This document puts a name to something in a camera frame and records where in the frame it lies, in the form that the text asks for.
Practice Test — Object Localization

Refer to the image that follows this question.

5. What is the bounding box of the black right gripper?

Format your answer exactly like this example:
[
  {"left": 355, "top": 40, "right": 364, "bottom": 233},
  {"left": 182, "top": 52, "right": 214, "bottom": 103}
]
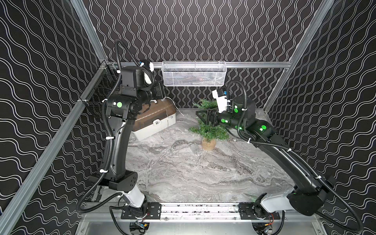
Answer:
[{"left": 196, "top": 104, "right": 246, "bottom": 134}]

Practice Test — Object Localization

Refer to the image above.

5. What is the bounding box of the small green christmas tree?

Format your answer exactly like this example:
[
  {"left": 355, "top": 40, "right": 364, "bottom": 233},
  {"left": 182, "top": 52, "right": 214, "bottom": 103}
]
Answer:
[{"left": 189, "top": 99, "right": 229, "bottom": 151}]

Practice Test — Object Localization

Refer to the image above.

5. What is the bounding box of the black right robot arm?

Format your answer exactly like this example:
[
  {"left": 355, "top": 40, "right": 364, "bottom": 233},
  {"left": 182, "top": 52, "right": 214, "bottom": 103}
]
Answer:
[{"left": 196, "top": 82, "right": 364, "bottom": 235}]

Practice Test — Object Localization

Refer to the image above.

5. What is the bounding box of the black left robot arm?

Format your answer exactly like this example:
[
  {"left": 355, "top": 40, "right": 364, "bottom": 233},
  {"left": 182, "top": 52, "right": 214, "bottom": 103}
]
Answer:
[{"left": 76, "top": 39, "right": 165, "bottom": 217}]

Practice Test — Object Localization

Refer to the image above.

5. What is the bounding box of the brown lid white storage box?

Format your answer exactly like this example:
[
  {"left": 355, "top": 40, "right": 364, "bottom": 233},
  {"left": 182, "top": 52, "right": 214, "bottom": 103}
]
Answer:
[{"left": 132, "top": 99, "right": 176, "bottom": 141}]

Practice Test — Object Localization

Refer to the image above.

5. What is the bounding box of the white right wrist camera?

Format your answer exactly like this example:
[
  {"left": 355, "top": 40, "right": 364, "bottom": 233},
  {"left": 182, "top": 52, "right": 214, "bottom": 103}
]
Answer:
[{"left": 212, "top": 88, "right": 229, "bottom": 113}]

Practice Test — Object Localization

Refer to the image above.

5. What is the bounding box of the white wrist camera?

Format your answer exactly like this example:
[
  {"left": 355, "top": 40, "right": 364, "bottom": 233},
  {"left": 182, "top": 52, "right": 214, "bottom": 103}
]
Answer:
[
  {"left": 212, "top": 88, "right": 229, "bottom": 113},
  {"left": 139, "top": 60, "right": 154, "bottom": 86}
]

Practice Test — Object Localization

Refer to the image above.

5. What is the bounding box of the white wire mesh basket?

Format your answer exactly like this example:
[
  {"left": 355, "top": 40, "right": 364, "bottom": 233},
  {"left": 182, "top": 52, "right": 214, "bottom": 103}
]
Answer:
[{"left": 161, "top": 61, "right": 227, "bottom": 87}]

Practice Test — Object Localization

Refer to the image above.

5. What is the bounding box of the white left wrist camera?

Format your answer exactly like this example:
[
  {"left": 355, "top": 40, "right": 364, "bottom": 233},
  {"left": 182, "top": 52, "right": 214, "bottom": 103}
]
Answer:
[{"left": 139, "top": 60, "right": 154, "bottom": 86}]

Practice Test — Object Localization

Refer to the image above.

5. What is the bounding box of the black wire mesh basket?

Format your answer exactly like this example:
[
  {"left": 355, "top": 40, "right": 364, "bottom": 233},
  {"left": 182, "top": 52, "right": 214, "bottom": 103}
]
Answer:
[{"left": 78, "top": 60, "right": 118, "bottom": 118}]

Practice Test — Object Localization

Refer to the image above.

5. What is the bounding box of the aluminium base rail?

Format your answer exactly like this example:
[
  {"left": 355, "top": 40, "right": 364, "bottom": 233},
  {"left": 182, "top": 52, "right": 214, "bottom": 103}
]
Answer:
[{"left": 140, "top": 202, "right": 280, "bottom": 223}]

